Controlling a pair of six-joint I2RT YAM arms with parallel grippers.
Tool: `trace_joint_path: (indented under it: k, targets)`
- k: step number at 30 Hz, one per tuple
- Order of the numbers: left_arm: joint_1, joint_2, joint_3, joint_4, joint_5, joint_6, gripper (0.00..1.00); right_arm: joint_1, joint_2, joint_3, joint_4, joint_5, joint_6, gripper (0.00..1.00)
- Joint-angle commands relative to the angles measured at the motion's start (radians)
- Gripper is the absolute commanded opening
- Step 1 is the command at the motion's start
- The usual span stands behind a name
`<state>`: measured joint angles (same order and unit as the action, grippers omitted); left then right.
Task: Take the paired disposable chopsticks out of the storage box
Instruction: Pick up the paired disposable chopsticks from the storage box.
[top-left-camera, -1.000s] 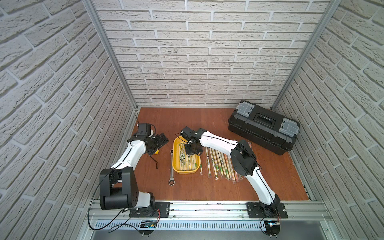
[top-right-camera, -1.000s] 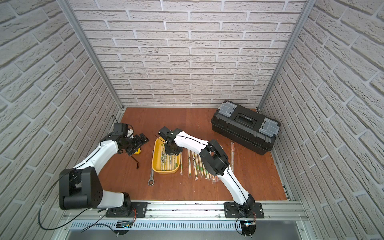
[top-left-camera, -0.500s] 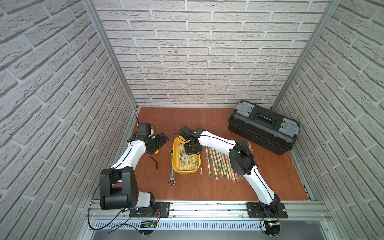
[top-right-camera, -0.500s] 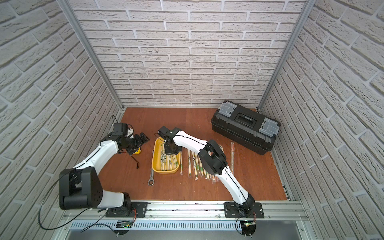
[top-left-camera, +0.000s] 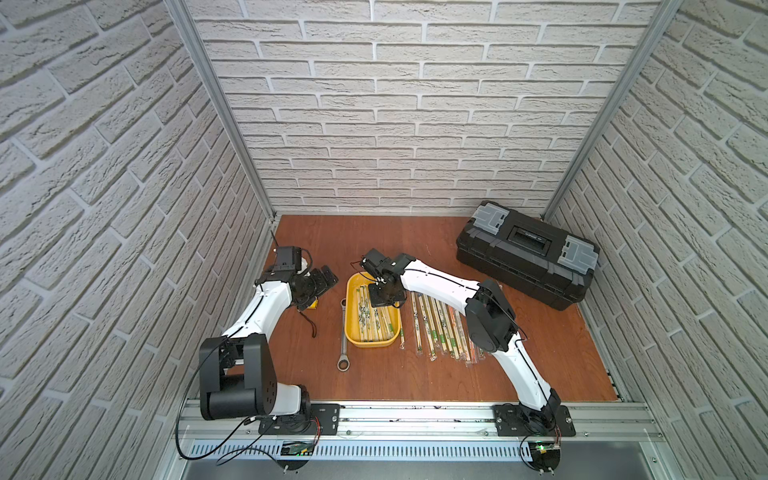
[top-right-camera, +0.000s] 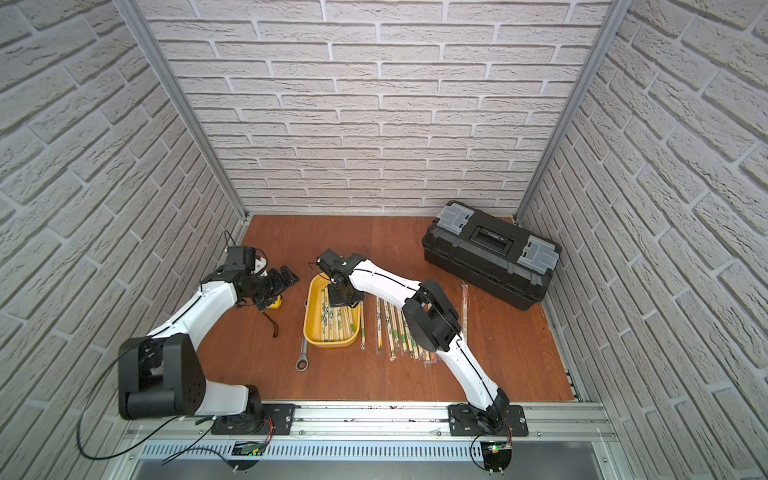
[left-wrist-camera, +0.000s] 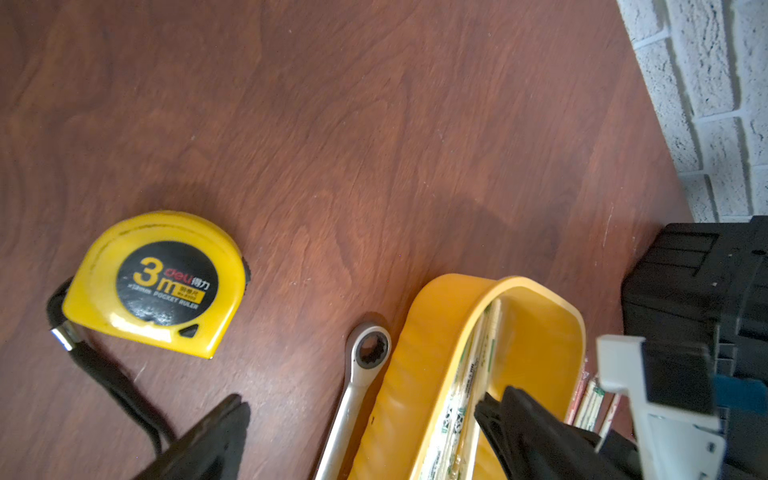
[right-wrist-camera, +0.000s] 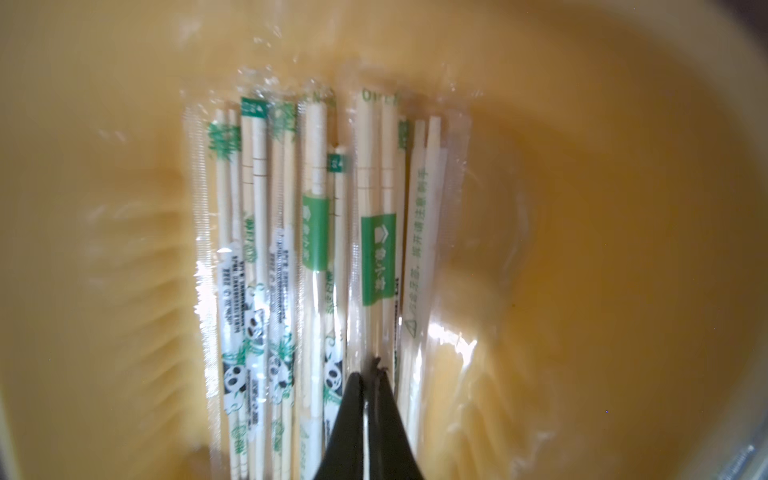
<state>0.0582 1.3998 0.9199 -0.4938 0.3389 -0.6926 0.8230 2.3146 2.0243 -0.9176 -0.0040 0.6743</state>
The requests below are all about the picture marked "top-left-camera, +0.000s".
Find black plastic toolbox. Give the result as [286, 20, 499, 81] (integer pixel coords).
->
[456, 200, 600, 311]

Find yellow plastic storage box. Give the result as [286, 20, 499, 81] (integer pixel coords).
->
[345, 273, 400, 348]

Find long plain chopsticks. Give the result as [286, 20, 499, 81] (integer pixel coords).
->
[397, 304, 405, 350]

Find panda chopsticks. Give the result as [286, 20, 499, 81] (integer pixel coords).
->
[410, 292, 423, 355]

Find aluminium mounting rail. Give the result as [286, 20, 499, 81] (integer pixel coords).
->
[180, 400, 666, 471]

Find red striped chopsticks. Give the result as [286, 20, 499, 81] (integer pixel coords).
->
[462, 336, 478, 364]

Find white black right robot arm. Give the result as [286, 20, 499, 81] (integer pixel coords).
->
[360, 250, 561, 435]

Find white sleeve chopsticks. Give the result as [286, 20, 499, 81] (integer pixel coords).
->
[417, 293, 437, 361]

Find green tip chopsticks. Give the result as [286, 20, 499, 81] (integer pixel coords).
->
[438, 302, 460, 359]

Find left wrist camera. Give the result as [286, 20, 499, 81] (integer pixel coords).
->
[272, 246, 303, 274]

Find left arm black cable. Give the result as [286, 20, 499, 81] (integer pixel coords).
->
[175, 353, 265, 463]

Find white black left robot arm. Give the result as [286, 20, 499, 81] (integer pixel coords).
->
[199, 265, 338, 420]

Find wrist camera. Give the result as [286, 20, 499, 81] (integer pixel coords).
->
[272, 246, 303, 274]
[360, 249, 392, 281]

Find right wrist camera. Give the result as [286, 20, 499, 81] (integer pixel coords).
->
[360, 249, 392, 281]

